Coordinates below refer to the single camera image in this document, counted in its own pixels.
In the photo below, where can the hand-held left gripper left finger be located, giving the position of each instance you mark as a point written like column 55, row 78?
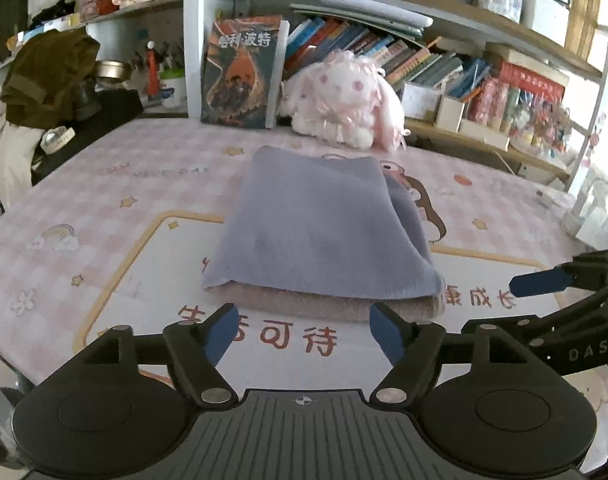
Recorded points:
column 221, row 332

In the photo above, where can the red book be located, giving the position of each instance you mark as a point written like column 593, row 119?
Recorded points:
column 531, row 82

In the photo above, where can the red tassel pendant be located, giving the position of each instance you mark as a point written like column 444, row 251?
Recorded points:
column 153, row 72

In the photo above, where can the dragon cover book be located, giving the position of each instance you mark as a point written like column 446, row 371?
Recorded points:
column 239, row 75

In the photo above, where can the black side table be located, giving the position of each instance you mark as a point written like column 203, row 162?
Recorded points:
column 109, row 130

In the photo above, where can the row of colourful books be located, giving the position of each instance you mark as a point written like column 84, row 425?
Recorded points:
column 364, row 45

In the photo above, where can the bunch of pens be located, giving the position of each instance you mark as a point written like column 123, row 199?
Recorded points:
column 169, row 57

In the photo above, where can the row of colourful jars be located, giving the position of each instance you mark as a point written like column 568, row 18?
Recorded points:
column 519, row 115

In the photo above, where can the purple and pink sweater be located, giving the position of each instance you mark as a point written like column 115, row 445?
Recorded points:
column 314, row 230

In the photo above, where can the cream cloth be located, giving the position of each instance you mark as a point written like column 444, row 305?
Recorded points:
column 9, row 165

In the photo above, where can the pink checked table mat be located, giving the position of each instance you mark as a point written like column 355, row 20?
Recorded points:
column 109, row 270

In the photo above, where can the white storage box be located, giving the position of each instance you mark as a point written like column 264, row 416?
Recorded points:
column 544, row 15

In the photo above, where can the bamboo slat roll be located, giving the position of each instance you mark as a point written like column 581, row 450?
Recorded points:
column 584, row 15

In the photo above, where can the white pen jar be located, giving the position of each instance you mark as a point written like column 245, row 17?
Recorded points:
column 173, row 91

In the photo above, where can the beige thick book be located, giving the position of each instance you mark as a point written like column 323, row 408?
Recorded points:
column 526, row 57

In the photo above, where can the white frame bookshelf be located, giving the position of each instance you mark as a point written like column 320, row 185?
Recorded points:
column 194, row 60

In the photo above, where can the round metal tin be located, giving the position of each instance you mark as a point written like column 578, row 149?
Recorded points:
column 111, row 71

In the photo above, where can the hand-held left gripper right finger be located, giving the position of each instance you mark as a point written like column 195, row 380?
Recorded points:
column 388, row 332

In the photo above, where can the white pen box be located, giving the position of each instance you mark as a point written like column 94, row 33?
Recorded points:
column 449, row 114

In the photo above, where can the white wristband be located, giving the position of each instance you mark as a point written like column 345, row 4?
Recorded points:
column 56, row 139

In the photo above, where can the flat white box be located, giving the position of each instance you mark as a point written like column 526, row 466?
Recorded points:
column 484, row 134

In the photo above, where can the olive green cloth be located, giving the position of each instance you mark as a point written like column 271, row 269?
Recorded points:
column 44, row 80

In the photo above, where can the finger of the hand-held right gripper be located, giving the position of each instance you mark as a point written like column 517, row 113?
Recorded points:
column 574, row 317
column 539, row 282

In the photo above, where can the pale green flat folder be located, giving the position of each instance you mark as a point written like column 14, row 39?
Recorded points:
column 354, row 20

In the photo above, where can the wooden side shelf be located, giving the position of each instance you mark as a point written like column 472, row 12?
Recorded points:
column 134, row 10

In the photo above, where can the translucent storage box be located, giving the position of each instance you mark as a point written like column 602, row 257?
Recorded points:
column 419, row 101

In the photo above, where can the white pink plush bunny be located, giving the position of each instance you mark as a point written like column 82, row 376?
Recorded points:
column 334, row 95

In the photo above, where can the dark metal pot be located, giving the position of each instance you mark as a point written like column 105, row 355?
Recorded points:
column 86, row 102

